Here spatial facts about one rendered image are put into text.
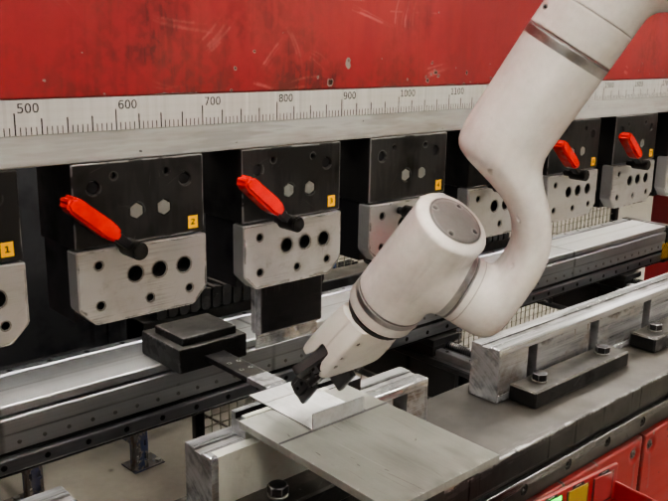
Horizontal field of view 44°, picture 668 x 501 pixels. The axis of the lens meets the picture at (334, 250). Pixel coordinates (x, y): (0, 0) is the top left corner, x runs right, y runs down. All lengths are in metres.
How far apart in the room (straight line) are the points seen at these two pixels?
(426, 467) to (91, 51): 0.56
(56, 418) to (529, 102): 0.76
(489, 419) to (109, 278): 0.72
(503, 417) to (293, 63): 0.70
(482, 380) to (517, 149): 0.68
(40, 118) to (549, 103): 0.47
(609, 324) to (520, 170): 0.90
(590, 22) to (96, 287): 0.53
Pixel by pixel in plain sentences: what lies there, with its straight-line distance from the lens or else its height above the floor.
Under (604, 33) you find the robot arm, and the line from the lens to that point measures 0.81.
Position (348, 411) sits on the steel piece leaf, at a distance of 1.06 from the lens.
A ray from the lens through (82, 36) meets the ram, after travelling 0.83.
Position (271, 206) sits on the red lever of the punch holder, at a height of 1.28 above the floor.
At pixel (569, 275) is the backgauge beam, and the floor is 0.93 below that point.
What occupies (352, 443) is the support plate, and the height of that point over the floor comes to 1.00.
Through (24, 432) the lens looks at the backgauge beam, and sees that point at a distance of 1.21.
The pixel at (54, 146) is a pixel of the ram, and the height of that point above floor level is 1.36.
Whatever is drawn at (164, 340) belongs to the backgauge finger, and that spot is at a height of 1.02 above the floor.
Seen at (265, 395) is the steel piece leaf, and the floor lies 1.00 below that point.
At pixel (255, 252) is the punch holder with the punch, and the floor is 1.22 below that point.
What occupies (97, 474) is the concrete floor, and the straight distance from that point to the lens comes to 3.05.
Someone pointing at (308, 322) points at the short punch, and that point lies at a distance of 1.10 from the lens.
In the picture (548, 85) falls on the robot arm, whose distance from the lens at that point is 0.81.
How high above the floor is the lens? 1.46
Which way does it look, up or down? 14 degrees down
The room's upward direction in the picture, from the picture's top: 1 degrees clockwise
